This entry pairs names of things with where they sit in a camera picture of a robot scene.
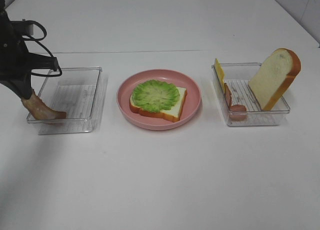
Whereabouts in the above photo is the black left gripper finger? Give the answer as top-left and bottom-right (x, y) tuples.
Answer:
(0, 80), (23, 98)
(15, 73), (33, 99)

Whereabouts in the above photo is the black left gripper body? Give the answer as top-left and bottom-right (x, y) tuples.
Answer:
(0, 17), (59, 81)

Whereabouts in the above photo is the bacon strip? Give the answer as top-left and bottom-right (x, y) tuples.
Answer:
(224, 83), (247, 121)
(20, 91), (67, 120)

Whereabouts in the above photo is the bread slice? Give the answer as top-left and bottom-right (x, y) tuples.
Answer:
(129, 87), (187, 122)
(248, 48), (301, 111)

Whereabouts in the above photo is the green lettuce leaf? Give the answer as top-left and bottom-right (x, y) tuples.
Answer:
(132, 80), (180, 113)

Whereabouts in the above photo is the yellow cheese slice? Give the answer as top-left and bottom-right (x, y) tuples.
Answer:
(213, 58), (225, 93)

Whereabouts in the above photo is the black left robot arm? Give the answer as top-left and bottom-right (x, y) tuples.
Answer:
(0, 0), (62, 100)

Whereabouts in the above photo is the left clear plastic tray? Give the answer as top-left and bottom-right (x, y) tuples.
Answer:
(26, 67), (108, 135)

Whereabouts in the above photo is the clear plastic tray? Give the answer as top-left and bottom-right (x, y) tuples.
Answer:
(26, 67), (108, 135)
(211, 62), (290, 126)

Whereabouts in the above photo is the pink round plate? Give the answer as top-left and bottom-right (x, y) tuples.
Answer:
(116, 69), (202, 130)

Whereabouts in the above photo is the right clear plastic tray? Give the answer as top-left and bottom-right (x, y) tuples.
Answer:
(211, 62), (290, 126)

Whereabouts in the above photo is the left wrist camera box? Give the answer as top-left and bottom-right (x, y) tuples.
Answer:
(11, 20), (34, 36)

